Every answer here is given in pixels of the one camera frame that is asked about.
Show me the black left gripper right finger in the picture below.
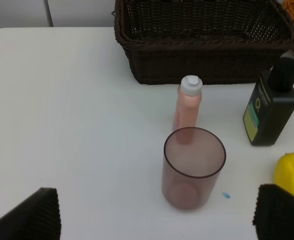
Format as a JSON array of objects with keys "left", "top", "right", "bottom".
[{"left": 253, "top": 184, "right": 294, "bottom": 240}]

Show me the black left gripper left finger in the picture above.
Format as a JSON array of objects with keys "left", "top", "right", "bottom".
[{"left": 0, "top": 187, "right": 61, "bottom": 240}]

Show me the yellow lemon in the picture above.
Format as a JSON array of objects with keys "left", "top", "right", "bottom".
[{"left": 274, "top": 152, "right": 294, "bottom": 196}]

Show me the translucent pink plastic cup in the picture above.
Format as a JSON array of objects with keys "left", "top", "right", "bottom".
[{"left": 162, "top": 127, "right": 226, "bottom": 210}]

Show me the black bottle green label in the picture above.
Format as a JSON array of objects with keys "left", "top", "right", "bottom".
[{"left": 243, "top": 57, "right": 294, "bottom": 147}]

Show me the pink bottle white cap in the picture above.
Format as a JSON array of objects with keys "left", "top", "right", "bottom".
[{"left": 172, "top": 74, "right": 203, "bottom": 146}]

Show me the dark brown wicker basket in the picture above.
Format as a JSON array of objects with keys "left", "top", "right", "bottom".
[{"left": 113, "top": 0, "right": 294, "bottom": 85}]

